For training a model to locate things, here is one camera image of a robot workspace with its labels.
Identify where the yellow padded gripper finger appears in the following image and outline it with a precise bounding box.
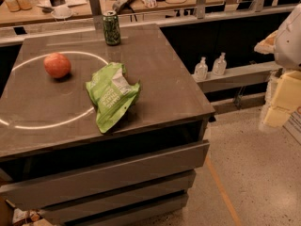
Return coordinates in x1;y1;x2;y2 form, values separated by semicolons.
259;71;301;132
254;31;277;55

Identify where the green rice chip bag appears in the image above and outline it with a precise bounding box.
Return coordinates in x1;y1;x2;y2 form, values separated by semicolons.
86;62;140;134

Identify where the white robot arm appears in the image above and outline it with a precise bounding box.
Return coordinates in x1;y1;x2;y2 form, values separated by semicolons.
254;4;301;131

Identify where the clear sanitizer bottle right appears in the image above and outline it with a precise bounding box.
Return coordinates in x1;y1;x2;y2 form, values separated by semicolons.
213;52;227;75

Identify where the clear sanitizer bottle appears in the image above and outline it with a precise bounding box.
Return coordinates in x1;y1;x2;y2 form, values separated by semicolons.
194;56;208;80
213;52;227;75

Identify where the clear sanitizer bottle left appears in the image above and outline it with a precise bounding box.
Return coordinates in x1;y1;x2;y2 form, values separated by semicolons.
194;56;208;80

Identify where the grey power strip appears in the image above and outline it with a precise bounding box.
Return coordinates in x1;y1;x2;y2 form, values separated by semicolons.
112;0;134;14

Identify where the green soda can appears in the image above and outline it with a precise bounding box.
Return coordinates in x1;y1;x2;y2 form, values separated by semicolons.
103;10;120;46

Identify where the red apple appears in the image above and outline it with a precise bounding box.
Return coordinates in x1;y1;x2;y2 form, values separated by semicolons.
43;53;71;79

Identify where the grey drawer cabinet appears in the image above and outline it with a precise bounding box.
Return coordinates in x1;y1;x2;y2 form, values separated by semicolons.
0;24;214;226

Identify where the jar with orange liquid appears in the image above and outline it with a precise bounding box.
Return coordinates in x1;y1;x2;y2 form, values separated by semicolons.
4;0;20;12

